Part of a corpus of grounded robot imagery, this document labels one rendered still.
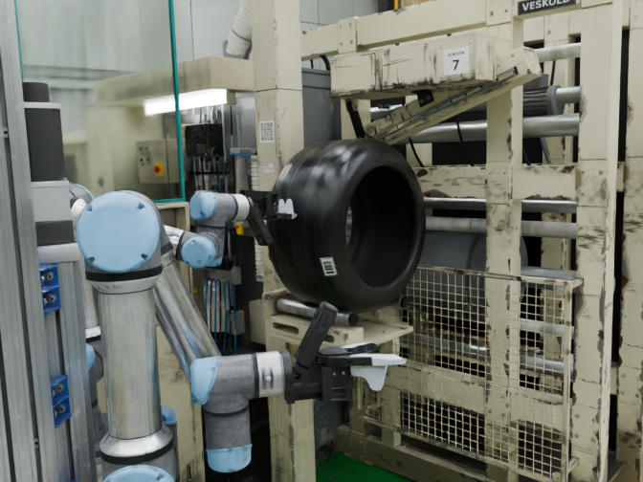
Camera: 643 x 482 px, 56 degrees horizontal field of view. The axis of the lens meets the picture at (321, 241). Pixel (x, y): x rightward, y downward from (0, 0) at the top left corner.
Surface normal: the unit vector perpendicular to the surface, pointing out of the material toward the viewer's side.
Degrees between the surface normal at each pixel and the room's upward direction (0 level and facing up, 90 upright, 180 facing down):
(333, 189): 67
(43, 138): 90
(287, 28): 90
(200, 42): 90
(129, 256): 83
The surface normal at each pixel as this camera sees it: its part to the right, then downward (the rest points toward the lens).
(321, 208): 0.01, -0.11
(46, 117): 0.61, 0.08
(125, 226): 0.20, -0.01
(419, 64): -0.68, 0.12
